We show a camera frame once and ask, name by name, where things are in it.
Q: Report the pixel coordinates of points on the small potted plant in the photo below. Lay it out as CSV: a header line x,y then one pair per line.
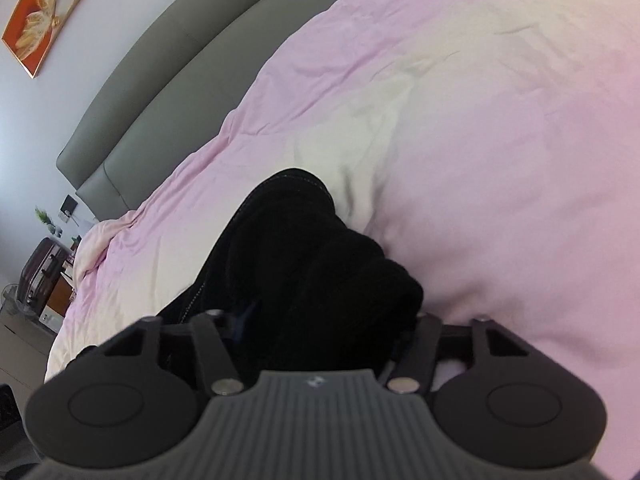
x,y
44,220

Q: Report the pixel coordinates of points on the pink floral duvet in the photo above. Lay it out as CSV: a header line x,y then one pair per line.
x,y
475,160

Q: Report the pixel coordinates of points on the orange framed wall painting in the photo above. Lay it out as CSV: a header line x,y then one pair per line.
x,y
40,20

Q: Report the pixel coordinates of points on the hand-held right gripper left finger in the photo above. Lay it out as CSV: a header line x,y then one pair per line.
x,y
215,350

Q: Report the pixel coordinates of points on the dark brown suitcase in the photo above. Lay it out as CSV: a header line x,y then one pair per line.
x,y
42,272

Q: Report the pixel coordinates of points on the black wall switch panel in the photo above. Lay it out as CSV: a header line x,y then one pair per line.
x,y
69,206

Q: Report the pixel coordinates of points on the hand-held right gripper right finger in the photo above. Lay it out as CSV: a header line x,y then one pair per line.
x,y
422,345

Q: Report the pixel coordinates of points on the grey padded headboard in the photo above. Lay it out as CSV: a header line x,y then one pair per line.
x,y
175,85

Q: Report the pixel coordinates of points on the black pants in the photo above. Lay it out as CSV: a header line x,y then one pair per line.
x,y
310,285

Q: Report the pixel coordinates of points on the wooden nightstand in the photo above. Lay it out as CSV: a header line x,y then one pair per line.
x,y
59,305

